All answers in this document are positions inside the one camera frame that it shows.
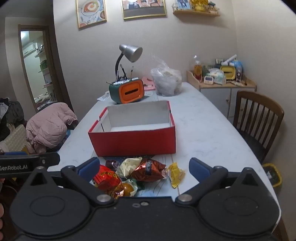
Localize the round blue speckled mat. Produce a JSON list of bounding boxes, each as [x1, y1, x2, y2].
[[100, 156, 151, 197]]

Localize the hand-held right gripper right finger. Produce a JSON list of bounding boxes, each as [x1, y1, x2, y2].
[[176, 158, 269, 207]]

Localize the yellow shelf ornament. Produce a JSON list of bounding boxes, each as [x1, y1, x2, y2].
[[190, 0, 208, 11]]

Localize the yellow trash bin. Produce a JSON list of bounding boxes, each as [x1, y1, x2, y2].
[[262, 163, 283, 188]]

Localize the silver desk lamp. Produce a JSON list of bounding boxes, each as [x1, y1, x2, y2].
[[115, 44, 143, 79]]

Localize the beige textured cushion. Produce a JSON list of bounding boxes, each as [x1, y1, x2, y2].
[[0, 124, 27, 153]]

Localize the yellow tissue box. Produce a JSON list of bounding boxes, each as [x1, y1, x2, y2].
[[220, 65, 237, 81]]

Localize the white rolled tube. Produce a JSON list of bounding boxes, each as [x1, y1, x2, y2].
[[222, 54, 237, 65]]

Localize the pink puffer jacket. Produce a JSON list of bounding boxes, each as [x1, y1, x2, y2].
[[25, 102, 78, 154]]

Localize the dark purple snack packet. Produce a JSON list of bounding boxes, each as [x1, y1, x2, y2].
[[105, 159, 119, 172]]

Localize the wooden wall shelf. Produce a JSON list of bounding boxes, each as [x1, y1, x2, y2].
[[172, 0, 221, 16]]

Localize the orange green tissue box organizer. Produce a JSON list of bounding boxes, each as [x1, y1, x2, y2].
[[109, 77, 145, 104]]

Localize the brown red foil snack packet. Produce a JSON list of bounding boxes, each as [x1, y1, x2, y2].
[[131, 158, 167, 183]]

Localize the red cardboard box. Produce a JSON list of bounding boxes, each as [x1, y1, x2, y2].
[[88, 100, 176, 157]]

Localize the small yellow snack packet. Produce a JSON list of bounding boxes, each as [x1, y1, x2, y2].
[[167, 162, 185, 189]]

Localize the clear bottle yellow liquid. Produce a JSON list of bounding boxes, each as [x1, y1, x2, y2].
[[194, 60, 203, 79]]

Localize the framed figures picture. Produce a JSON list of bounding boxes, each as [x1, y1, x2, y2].
[[121, 0, 167, 19]]

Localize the pink book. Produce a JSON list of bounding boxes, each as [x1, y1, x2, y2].
[[141, 76, 156, 91]]

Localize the wooden chair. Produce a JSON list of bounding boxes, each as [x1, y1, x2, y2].
[[232, 91, 285, 164]]

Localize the dark clothes pile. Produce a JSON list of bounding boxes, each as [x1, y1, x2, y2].
[[0, 97, 25, 139]]

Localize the framed egg picture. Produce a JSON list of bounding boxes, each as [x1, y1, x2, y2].
[[76, 0, 107, 29]]

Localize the red yellow snack packet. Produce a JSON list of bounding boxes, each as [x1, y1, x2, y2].
[[92, 164, 125, 200]]

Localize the clear plastic bag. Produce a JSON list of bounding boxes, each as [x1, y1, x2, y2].
[[150, 54, 182, 96]]

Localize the white corner cabinet wooden top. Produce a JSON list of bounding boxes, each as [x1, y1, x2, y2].
[[187, 70, 257, 120]]

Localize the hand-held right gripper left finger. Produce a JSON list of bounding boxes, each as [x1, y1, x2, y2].
[[20, 157, 115, 207]]

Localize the orange round snack clear wrapper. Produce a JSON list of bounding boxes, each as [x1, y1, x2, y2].
[[120, 179, 138, 197]]

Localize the white air conditioner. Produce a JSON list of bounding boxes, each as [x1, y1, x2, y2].
[[23, 43, 37, 56]]

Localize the soft tissue pack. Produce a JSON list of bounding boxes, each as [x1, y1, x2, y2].
[[208, 68, 226, 84]]

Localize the wooden door frame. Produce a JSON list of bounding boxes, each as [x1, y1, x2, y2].
[[18, 24, 67, 109]]

